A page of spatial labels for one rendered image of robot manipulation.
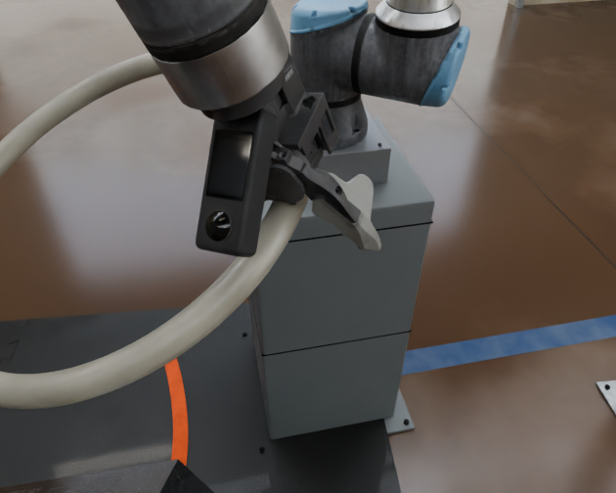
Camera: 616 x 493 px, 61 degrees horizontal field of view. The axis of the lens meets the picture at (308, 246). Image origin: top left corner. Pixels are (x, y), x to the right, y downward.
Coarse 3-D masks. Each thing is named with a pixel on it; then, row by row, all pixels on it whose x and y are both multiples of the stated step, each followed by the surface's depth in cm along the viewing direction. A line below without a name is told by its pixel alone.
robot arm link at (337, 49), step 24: (312, 0) 101; (336, 0) 99; (360, 0) 98; (312, 24) 96; (336, 24) 95; (360, 24) 96; (312, 48) 98; (336, 48) 97; (360, 48) 95; (312, 72) 101; (336, 72) 99; (336, 96) 104
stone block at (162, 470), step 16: (160, 464) 94; (176, 464) 94; (48, 480) 91; (64, 480) 90; (80, 480) 89; (96, 480) 89; (112, 480) 88; (128, 480) 87; (144, 480) 86; (160, 480) 86; (176, 480) 88; (192, 480) 92
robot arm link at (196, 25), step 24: (120, 0) 31; (144, 0) 30; (168, 0) 30; (192, 0) 30; (216, 0) 30; (240, 0) 31; (264, 0) 33; (144, 24) 31; (168, 24) 31; (192, 24) 31; (216, 24) 31; (240, 24) 32; (168, 48) 32; (192, 48) 32; (216, 48) 32
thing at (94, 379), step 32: (128, 64) 71; (64, 96) 72; (96, 96) 73; (32, 128) 71; (0, 160) 69; (288, 224) 46; (256, 256) 45; (224, 288) 44; (192, 320) 43; (224, 320) 44; (128, 352) 43; (160, 352) 43; (0, 384) 45; (32, 384) 44; (64, 384) 43; (96, 384) 43
